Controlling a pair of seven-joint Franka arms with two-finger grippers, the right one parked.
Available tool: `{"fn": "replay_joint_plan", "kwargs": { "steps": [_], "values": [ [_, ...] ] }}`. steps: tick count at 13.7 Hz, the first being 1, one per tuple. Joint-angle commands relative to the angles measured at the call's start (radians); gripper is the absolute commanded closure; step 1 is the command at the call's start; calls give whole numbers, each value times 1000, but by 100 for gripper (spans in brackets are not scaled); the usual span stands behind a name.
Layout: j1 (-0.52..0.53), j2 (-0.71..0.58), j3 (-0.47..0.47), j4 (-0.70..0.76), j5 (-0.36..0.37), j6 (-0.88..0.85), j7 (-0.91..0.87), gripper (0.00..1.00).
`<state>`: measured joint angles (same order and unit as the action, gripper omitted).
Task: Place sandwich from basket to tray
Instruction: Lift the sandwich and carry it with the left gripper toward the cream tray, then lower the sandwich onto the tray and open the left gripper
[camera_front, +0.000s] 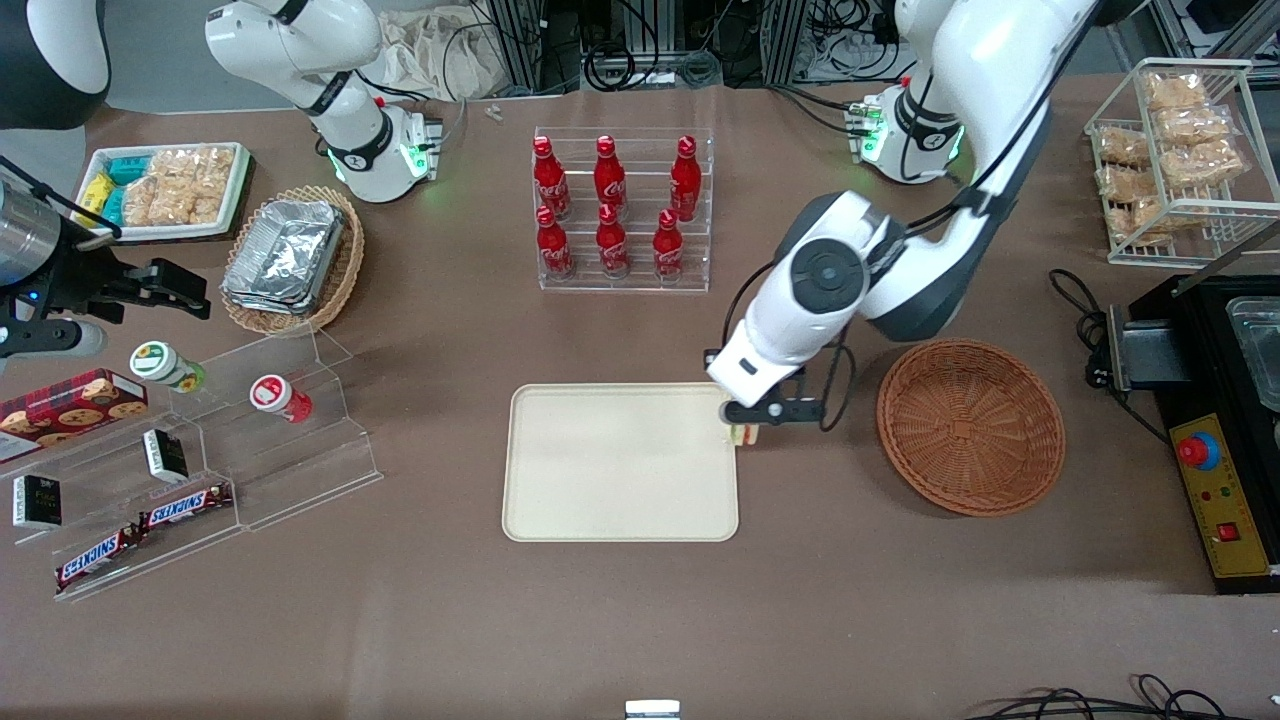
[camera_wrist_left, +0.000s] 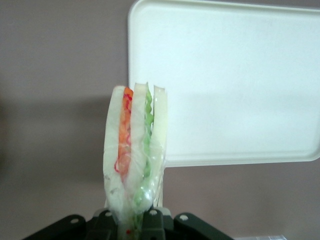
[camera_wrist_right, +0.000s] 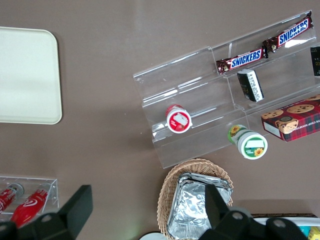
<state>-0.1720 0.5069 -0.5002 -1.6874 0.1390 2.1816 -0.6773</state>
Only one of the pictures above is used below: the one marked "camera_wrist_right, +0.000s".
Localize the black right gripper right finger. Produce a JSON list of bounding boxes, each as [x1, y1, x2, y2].
[[199, 184, 253, 240]]

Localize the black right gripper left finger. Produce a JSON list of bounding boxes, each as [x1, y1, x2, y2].
[[0, 184, 94, 240]]

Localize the aluminium foil tray stack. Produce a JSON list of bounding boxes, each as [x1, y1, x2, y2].
[[166, 171, 234, 237]]

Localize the oval tan wicker basket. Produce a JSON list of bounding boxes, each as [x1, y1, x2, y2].
[[156, 157, 234, 238]]

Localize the cream white plastic tray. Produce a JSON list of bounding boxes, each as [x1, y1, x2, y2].
[[0, 26, 63, 125]]

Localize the clear acrylic bottle holder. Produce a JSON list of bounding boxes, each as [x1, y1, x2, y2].
[[0, 175, 60, 222]]

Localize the red Coca-Cola bottle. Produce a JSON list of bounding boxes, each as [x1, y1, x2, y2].
[[0, 183, 25, 216], [10, 182, 52, 228]]

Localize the white bin with dark rim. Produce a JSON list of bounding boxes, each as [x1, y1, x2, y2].
[[250, 212, 320, 240]]

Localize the white round object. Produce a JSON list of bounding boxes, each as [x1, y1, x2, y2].
[[139, 232, 166, 240]]

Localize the green sunflower lidded cup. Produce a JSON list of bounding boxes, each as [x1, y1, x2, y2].
[[226, 124, 269, 160]]

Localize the teal snack packet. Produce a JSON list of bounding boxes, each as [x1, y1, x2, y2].
[[298, 225, 311, 237]]

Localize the red strawberry yogurt cup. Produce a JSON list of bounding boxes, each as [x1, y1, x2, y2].
[[165, 104, 194, 134]]

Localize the yellow snack packet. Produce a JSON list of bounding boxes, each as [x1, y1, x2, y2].
[[308, 226, 320, 240]]

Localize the red tartan cookie box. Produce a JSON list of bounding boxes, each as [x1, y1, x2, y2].
[[260, 93, 320, 143]]

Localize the small black snack box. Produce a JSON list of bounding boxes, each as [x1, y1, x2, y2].
[[236, 69, 265, 103], [309, 45, 320, 77]]

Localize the clear acrylic tiered shelf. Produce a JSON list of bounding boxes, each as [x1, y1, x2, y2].
[[132, 9, 320, 169]]

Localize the Snickers chocolate bar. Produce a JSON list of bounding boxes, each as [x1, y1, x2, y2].
[[262, 14, 314, 59], [215, 47, 266, 76]]

